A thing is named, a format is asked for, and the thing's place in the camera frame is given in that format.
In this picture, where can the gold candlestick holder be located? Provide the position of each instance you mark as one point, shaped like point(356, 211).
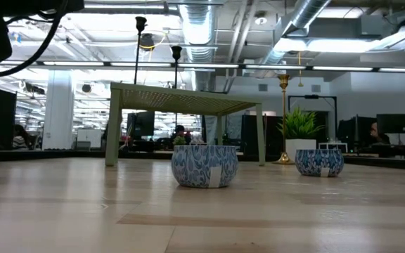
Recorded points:
point(284, 116)

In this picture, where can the black monitor on arm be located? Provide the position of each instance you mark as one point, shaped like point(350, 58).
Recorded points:
point(394, 123)

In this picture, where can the black round speaker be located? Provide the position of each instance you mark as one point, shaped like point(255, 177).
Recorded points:
point(86, 88)

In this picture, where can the white building column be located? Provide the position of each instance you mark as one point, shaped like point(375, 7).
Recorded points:
point(58, 109)

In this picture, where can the black ceiling device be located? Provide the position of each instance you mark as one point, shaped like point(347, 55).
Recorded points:
point(147, 41)

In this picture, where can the person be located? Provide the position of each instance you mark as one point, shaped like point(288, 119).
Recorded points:
point(20, 140)
point(180, 130)
point(374, 131)

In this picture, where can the white cabinet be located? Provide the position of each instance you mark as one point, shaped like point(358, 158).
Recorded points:
point(89, 137)

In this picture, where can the black monitor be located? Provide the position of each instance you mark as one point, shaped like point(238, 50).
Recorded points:
point(141, 123)

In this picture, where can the green perforated metal riser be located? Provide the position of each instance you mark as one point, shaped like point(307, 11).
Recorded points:
point(174, 98)

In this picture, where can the small green succulent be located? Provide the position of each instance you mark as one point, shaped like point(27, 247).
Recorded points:
point(179, 141)

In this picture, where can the black cabinet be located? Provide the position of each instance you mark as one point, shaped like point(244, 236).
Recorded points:
point(253, 135)

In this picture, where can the hanging brass pendant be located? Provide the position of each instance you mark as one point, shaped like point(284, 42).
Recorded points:
point(299, 70)

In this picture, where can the green plant in white pot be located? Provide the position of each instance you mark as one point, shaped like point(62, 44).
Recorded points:
point(299, 124)

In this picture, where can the pair of black monitors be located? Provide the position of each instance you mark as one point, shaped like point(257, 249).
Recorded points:
point(353, 130)

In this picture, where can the ribbed silver air duct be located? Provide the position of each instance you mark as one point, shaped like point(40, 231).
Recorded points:
point(199, 24)

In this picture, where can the smooth silver air duct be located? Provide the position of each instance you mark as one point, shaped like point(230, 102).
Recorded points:
point(304, 14)

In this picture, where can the thin black frame stand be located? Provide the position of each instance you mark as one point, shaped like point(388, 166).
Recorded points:
point(311, 96)

